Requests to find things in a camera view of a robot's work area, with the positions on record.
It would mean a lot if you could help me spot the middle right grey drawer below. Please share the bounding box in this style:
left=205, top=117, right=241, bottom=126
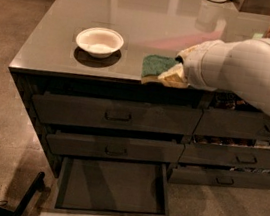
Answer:
left=180, top=143, right=270, bottom=170

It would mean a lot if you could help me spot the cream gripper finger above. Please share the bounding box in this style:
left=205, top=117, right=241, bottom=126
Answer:
left=176, top=44, right=199, bottom=64
left=158, top=64, right=188, bottom=89

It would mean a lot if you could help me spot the bottom right grey drawer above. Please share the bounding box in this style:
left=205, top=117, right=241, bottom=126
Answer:
left=168, top=166, right=270, bottom=190

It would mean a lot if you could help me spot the grey kitchen island cabinet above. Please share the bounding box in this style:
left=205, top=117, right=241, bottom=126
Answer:
left=0, top=0, right=270, bottom=209

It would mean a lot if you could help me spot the top left grey drawer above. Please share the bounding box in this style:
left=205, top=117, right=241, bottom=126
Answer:
left=32, top=93, right=202, bottom=135

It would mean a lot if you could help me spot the grey drawer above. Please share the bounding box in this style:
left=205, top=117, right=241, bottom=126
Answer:
left=32, top=93, right=202, bottom=135
left=168, top=166, right=270, bottom=190
left=46, top=132, right=185, bottom=163
left=180, top=143, right=270, bottom=170
left=195, top=108, right=270, bottom=141

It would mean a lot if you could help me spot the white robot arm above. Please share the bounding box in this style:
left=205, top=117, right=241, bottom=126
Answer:
left=159, top=38, right=270, bottom=116

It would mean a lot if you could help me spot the white paper bowl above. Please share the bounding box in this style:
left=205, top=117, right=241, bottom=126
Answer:
left=75, top=27, right=124, bottom=59

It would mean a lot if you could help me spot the top right grey drawer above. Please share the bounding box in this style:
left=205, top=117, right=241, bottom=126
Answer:
left=195, top=108, right=270, bottom=141

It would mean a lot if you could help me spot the open bottom left drawer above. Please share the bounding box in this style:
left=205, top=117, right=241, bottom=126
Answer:
left=40, top=157, right=170, bottom=216

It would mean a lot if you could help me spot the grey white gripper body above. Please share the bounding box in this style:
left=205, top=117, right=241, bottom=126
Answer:
left=178, top=34, right=227, bottom=93

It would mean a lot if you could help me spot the green yellow sponge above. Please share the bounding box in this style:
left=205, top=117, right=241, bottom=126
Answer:
left=141, top=54, right=179, bottom=85

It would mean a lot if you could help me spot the middle left grey drawer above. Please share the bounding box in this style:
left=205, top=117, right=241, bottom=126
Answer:
left=46, top=132, right=185, bottom=163

